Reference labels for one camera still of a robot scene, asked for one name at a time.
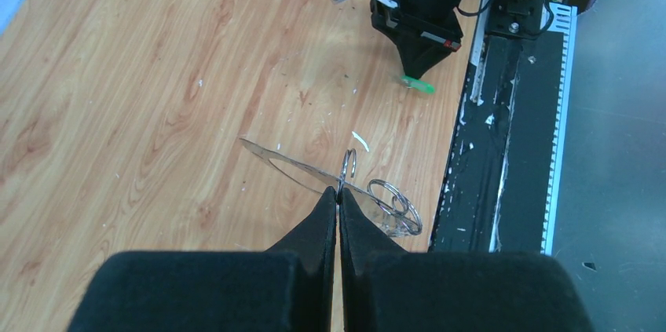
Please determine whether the white slotted cable duct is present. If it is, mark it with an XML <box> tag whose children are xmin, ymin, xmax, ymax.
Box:
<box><xmin>540</xmin><ymin>2</ymin><xmax>577</xmax><ymax>256</ymax></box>

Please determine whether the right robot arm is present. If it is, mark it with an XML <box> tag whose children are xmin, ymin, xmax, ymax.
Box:
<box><xmin>370</xmin><ymin>0</ymin><xmax>550</xmax><ymax>79</ymax></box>

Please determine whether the metal split keyring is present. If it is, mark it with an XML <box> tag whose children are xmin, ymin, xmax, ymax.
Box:
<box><xmin>337</xmin><ymin>148</ymin><xmax>357</xmax><ymax>202</ymax></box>

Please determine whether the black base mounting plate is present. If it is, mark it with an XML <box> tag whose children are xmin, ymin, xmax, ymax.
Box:
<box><xmin>429</xmin><ymin>31</ymin><xmax>567</xmax><ymax>252</ymax></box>

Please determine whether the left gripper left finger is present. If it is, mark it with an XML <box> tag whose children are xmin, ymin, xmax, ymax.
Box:
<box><xmin>68</xmin><ymin>188</ymin><xmax>336</xmax><ymax>331</ymax></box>

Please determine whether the key with green tag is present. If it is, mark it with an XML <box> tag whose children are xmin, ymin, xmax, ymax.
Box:
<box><xmin>400</xmin><ymin>75</ymin><xmax>436</xmax><ymax>94</ymax></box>

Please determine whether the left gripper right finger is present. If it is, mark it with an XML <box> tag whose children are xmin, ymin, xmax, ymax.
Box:
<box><xmin>338</xmin><ymin>189</ymin><xmax>593</xmax><ymax>331</ymax></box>

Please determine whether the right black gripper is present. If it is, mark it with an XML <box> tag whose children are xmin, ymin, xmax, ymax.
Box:
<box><xmin>370</xmin><ymin>0</ymin><xmax>463</xmax><ymax>79</ymax></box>

